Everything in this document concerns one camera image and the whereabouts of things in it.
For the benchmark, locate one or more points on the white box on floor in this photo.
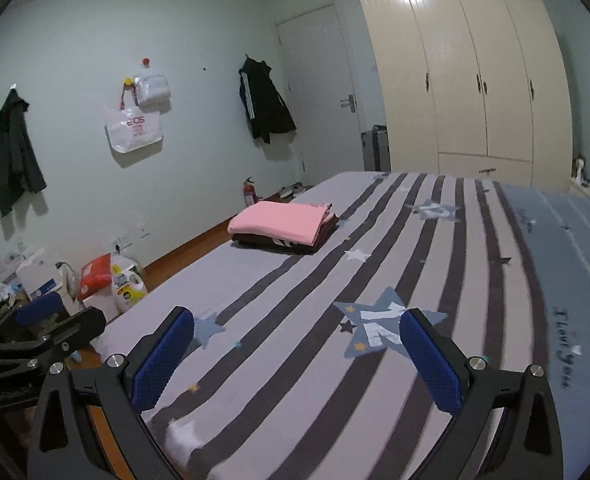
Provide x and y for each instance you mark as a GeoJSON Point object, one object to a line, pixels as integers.
{"type": "Point", "coordinates": [38, 275]}

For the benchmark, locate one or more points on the white shopping bag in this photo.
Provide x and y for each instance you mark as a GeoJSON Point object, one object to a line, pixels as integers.
{"type": "Point", "coordinates": [128, 127]}

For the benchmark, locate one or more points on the red fire extinguisher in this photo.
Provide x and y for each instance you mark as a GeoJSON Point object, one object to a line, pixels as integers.
{"type": "Point", "coordinates": [249, 192]}

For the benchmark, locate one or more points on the clear plastic hanging bag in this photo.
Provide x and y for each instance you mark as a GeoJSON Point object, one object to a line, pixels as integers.
{"type": "Point", "coordinates": [151, 88]}

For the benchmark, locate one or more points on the striped star bed sheet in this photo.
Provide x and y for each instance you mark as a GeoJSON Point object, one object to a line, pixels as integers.
{"type": "Point", "coordinates": [302, 374]}

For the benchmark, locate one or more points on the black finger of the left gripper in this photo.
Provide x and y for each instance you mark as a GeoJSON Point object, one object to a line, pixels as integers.
{"type": "Point", "coordinates": [39, 309]}
{"type": "Point", "coordinates": [53, 344]}

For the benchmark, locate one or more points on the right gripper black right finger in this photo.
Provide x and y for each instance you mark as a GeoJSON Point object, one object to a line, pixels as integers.
{"type": "Point", "coordinates": [527, 442]}

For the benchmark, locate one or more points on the dark suitcase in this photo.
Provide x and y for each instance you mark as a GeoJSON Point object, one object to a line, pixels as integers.
{"type": "Point", "coordinates": [375, 149]}

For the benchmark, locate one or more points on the dark green hanging coat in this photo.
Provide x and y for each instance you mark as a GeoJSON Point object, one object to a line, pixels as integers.
{"type": "Point", "coordinates": [19, 168]}

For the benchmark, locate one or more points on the white door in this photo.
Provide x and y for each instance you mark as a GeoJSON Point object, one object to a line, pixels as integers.
{"type": "Point", "coordinates": [320, 94]}

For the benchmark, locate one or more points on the yellow white detergent bottle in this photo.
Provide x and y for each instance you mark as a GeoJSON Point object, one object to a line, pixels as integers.
{"type": "Point", "coordinates": [128, 287]}

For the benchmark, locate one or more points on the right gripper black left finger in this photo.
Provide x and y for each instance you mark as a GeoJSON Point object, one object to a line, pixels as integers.
{"type": "Point", "coordinates": [64, 443]}

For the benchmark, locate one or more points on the red package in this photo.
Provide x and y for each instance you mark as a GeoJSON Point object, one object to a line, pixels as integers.
{"type": "Point", "coordinates": [95, 276]}

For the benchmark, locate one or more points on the pink garment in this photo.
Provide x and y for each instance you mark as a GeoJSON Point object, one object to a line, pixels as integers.
{"type": "Point", "coordinates": [298, 223]}

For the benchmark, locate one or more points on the cream wardrobe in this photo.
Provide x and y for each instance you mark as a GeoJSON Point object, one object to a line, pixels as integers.
{"type": "Point", "coordinates": [473, 88]}

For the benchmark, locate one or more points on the black jacket near door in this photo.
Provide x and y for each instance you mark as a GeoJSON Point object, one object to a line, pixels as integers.
{"type": "Point", "coordinates": [266, 111]}

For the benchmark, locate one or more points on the folded maroon garment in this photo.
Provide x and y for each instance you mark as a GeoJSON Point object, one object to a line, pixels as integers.
{"type": "Point", "coordinates": [278, 245]}

